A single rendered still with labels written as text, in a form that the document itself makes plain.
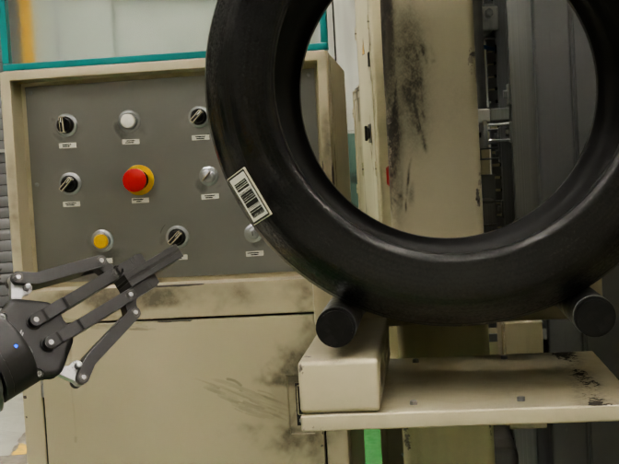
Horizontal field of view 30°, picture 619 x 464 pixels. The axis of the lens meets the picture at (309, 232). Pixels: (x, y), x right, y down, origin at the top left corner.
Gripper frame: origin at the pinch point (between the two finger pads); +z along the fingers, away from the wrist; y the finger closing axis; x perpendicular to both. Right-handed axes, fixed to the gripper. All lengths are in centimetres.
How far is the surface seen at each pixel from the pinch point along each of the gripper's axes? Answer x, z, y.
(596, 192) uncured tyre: 22.6, 37.4, 18.8
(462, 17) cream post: -5, 65, -8
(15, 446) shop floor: -374, 101, 12
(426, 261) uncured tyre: 9.8, 23.4, 15.2
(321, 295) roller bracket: -27.9, 35.2, 13.9
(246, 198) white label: -0.9, 15.5, -1.2
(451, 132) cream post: -11, 57, 5
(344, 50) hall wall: -687, 658, -122
